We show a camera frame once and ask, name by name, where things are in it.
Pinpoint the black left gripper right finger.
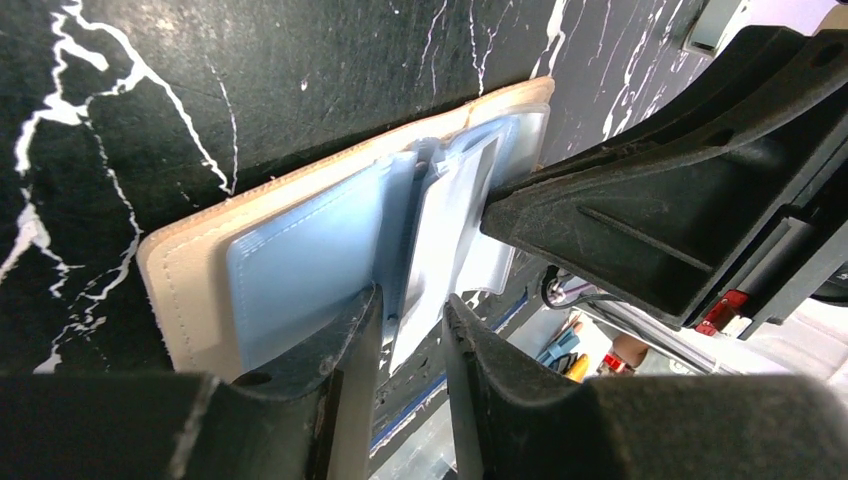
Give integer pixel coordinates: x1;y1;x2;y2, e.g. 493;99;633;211
442;296;847;479

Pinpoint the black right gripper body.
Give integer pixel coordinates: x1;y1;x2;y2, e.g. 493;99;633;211
682;133;847;339

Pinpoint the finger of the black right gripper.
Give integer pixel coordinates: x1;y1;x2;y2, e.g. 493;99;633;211
481;26;847;327

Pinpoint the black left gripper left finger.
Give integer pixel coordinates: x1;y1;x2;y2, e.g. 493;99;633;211
1;285;383;479

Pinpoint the white clip on table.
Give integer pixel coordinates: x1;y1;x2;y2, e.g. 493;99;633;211
682;0;751;58

